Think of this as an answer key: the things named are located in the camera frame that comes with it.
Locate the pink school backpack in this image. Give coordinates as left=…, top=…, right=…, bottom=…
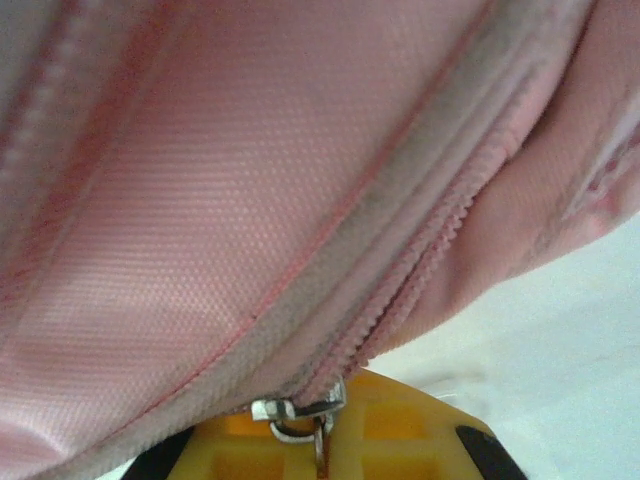
left=0, top=0, right=640, bottom=480

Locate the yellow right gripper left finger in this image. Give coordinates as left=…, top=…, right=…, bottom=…
left=172, top=414, right=317, bottom=480

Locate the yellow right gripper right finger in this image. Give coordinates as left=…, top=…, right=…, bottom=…
left=324, top=368, right=486, bottom=480

